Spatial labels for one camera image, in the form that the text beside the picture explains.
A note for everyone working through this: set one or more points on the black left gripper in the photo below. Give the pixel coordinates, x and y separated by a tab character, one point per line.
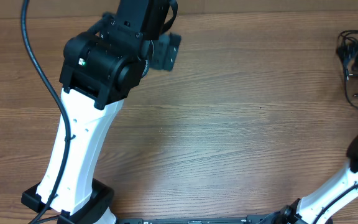
165	51

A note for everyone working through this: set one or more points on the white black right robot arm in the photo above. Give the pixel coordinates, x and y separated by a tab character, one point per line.
333	195

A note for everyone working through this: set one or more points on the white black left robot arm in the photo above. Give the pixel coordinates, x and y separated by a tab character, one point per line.
100	67

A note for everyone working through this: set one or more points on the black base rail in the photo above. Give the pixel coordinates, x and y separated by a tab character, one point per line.
250	219

